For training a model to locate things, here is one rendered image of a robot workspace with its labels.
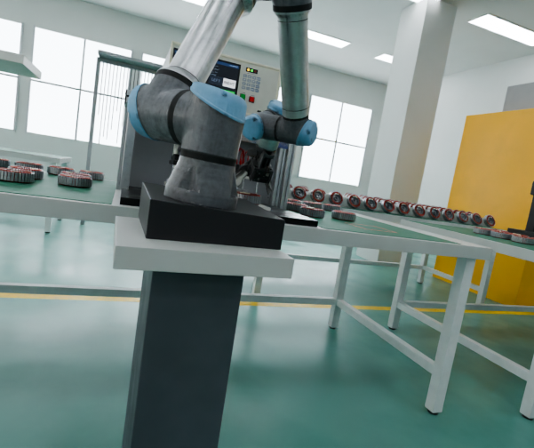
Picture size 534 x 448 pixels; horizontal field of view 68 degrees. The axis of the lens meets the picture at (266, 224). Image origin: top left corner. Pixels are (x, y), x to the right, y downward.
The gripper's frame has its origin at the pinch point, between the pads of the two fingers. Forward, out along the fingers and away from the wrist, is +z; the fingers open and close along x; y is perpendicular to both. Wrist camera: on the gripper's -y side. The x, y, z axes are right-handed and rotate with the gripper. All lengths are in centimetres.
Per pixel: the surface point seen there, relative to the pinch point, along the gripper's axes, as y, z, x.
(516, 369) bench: 48, 46, 137
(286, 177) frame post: -12.3, -1.3, 18.3
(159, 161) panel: -25.9, 8.5, -30.8
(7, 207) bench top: 27, -2, -71
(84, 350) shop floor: 5, 93, -51
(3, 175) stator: 1, 7, -78
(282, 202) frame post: -7.2, 7.7, 18.1
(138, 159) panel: -25.6, 9.1, -39.0
